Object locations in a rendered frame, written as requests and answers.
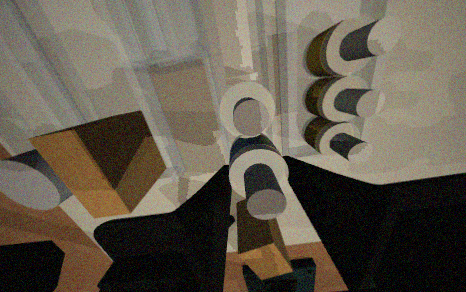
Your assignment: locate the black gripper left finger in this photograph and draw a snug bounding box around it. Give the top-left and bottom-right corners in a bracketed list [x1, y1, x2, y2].
[93, 165, 232, 292]

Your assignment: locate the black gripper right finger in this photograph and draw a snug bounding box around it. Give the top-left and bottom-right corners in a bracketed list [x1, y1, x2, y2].
[283, 156, 466, 290]

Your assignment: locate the dark grey thin rod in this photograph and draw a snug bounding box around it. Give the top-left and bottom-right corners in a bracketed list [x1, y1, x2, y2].
[229, 215, 235, 228]

